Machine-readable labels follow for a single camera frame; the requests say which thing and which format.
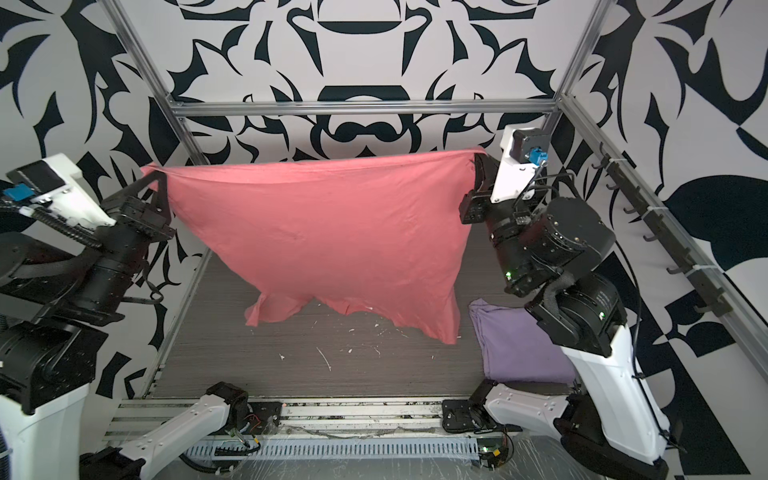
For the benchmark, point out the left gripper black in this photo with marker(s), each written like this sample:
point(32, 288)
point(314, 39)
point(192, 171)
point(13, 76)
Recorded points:
point(136, 213)

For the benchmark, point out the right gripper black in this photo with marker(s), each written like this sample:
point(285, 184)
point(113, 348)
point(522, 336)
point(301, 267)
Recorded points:
point(482, 211)

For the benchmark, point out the pink t shirt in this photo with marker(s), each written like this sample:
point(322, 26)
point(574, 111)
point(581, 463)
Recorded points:
point(377, 234)

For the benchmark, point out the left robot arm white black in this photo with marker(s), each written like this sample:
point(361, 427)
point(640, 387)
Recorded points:
point(54, 309)

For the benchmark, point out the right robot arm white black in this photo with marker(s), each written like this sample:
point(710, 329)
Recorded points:
point(549, 253)

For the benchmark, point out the folded purple t shirt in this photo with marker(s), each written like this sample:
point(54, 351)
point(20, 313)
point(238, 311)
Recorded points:
point(515, 349)

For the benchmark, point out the small green circuit board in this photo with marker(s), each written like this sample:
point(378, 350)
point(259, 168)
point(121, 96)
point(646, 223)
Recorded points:
point(494, 452)

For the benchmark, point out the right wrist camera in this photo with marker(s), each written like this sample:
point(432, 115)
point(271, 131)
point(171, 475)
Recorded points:
point(524, 153)

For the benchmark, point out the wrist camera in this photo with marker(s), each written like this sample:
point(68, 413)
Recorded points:
point(524, 153)
point(54, 192)

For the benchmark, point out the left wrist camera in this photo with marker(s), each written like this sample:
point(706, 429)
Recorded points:
point(54, 192)

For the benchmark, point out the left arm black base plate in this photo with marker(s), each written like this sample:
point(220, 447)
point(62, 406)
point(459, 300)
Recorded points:
point(259, 417)

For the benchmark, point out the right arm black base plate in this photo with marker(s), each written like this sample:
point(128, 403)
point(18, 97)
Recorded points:
point(465, 416)

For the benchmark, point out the white slotted cable duct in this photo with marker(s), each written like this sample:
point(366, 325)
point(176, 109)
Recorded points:
point(460, 448)

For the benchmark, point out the black wall hook rack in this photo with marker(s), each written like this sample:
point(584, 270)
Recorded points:
point(689, 261)

